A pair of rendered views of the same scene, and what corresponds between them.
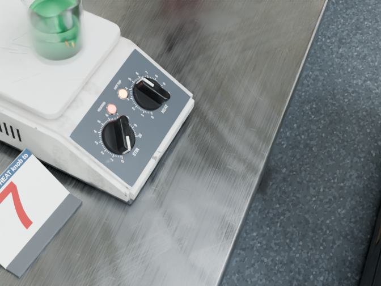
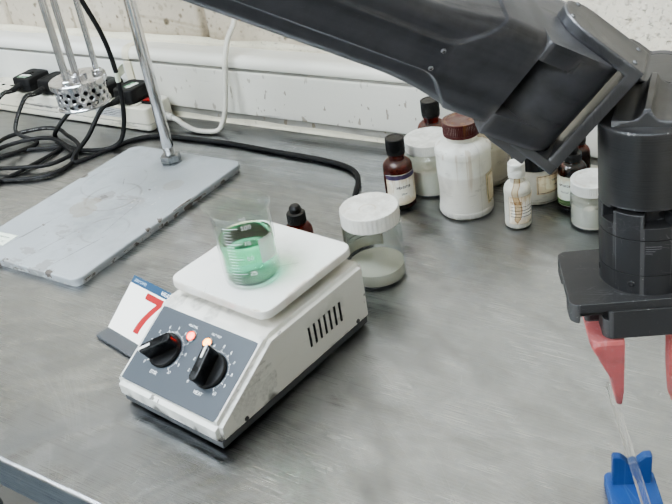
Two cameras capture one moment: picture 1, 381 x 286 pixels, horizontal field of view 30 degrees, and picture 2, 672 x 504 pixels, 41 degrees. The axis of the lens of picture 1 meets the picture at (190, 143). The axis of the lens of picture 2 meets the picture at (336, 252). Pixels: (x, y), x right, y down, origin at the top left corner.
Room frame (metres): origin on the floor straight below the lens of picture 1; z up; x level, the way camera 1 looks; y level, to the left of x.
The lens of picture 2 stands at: (0.73, -0.46, 1.24)
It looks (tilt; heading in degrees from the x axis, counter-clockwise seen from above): 31 degrees down; 112
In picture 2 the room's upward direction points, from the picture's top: 10 degrees counter-clockwise
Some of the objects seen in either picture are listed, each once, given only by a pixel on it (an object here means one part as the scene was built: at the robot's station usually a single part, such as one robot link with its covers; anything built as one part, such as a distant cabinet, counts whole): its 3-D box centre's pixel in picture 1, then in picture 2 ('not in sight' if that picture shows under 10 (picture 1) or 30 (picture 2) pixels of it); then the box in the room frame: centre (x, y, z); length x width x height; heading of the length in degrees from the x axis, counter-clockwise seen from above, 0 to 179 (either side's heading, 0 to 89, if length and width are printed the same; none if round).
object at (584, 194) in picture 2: not in sight; (592, 200); (0.69, 0.38, 0.78); 0.05 x 0.05 x 0.05
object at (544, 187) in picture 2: not in sight; (536, 171); (0.63, 0.44, 0.78); 0.05 x 0.05 x 0.06
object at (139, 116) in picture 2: not in sight; (70, 100); (-0.14, 0.70, 0.77); 0.40 x 0.06 x 0.04; 164
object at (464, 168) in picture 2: not in sight; (463, 164); (0.55, 0.41, 0.80); 0.06 x 0.06 x 0.11
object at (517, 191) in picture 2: not in sight; (517, 193); (0.61, 0.38, 0.79); 0.03 x 0.03 x 0.07
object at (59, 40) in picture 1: (54, 20); (242, 239); (0.42, 0.13, 0.87); 0.06 x 0.05 x 0.08; 7
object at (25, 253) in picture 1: (22, 211); (142, 319); (0.28, 0.14, 0.77); 0.09 x 0.06 x 0.04; 153
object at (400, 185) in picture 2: not in sight; (398, 171); (0.48, 0.41, 0.79); 0.03 x 0.03 x 0.08
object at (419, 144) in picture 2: not in sight; (430, 162); (0.50, 0.46, 0.78); 0.06 x 0.06 x 0.07
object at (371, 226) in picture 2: not in sight; (373, 240); (0.48, 0.27, 0.79); 0.06 x 0.06 x 0.08
